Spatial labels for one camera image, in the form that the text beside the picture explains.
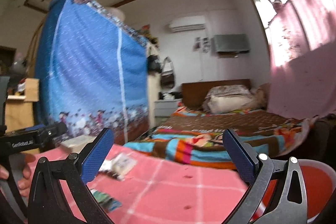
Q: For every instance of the hanging black bag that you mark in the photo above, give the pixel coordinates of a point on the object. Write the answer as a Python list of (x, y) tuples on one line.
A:
[(154, 64)]

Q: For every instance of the left human hand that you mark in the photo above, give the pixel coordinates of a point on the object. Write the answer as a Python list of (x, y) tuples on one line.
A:
[(24, 183)]

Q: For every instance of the grey bedside drawer cabinet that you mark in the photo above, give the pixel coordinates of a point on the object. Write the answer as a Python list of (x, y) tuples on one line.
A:
[(163, 109)]

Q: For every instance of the white wall air conditioner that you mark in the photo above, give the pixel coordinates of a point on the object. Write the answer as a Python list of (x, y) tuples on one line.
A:
[(189, 23)]

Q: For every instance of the pink window curtain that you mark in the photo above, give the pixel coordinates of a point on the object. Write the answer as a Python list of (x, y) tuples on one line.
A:
[(301, 42)]

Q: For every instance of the beige folded pillow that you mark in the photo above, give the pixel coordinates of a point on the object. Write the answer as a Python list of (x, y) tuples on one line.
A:
[(228, 98)]

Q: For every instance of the hanging grey shoulder bag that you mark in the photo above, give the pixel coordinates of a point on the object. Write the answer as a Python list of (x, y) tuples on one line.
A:
[(167, 80)]

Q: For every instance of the white paper packet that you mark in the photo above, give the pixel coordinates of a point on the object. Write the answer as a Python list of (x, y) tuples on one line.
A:
[(119, 166)]

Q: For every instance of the pink checkered cloth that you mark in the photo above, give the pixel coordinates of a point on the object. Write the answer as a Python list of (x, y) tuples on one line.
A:
[(161, 191)]

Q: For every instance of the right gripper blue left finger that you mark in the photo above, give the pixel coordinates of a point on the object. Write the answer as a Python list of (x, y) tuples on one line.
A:
[(47, 201)]

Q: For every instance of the colourful striped blanket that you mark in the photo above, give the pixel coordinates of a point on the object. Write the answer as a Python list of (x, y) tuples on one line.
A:
[(198, 138)]

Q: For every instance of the red plastic trash bin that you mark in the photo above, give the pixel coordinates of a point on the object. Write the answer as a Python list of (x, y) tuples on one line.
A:
[(291, 206)]

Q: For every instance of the brown wooden headboard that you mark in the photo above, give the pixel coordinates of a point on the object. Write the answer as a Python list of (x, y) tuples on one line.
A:
[(193, 94)]

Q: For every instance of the blue fabric wardrobe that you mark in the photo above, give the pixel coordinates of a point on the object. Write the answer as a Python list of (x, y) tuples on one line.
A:
[(92, 72)]

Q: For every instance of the old thick book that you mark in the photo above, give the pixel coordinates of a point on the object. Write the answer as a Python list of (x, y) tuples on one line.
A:
[(75, 145)]

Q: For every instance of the light wooden cabinet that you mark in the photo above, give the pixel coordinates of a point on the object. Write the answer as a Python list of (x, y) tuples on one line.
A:
[(19, 109)]

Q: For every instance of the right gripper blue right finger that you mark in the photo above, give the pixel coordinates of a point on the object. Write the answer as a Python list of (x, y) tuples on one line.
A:
[(257, 170)]

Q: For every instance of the green snack wrapper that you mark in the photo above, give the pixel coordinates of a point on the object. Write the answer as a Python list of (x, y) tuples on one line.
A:
[(107, 202)]

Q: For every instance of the grey wall television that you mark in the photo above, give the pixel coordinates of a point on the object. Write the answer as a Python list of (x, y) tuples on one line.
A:
[(233, 43)]

